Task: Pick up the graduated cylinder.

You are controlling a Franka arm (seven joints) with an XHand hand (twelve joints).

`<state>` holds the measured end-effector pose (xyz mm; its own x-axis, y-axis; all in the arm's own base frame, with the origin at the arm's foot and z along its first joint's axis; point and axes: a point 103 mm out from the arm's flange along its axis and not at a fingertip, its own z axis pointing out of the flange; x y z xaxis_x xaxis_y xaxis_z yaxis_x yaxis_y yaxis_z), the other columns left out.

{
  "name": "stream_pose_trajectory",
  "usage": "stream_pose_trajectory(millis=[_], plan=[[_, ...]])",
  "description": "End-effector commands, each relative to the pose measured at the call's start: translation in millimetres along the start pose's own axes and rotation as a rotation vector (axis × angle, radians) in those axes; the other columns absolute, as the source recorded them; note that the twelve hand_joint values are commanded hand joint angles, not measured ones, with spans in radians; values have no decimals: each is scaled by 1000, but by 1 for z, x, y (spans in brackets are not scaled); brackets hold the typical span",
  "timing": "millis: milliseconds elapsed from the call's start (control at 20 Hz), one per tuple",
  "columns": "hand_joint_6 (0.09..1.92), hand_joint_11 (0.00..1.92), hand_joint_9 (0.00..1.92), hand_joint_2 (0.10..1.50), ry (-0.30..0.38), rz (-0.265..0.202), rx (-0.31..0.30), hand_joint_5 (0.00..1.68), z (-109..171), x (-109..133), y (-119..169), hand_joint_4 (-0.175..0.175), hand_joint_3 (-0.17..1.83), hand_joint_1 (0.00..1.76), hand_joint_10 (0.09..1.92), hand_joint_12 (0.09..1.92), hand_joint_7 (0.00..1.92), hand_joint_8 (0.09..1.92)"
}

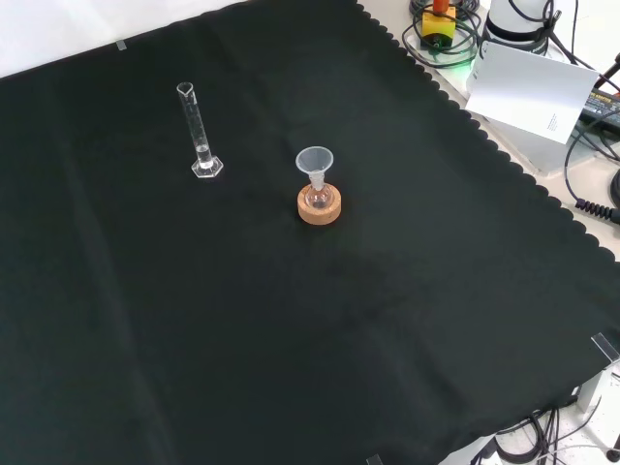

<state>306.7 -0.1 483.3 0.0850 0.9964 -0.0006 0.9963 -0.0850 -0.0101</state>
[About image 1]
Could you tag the clear plastic funnel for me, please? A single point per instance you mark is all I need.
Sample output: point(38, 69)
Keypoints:
point(313, 161)

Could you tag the clear glass graduated cylinder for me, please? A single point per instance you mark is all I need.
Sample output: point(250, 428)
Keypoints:
point(203, 157)

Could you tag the black power adapter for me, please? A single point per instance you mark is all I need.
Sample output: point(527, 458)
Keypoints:
point(603, 109)

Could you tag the small round-bottom glass flask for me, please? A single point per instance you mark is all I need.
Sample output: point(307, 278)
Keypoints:
point(318, 197)

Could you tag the black bench cloth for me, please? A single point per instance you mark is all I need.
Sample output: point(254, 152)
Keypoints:
point(290, 315)

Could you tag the yellow stop button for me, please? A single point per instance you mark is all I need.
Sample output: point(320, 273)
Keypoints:
point(438, 24)

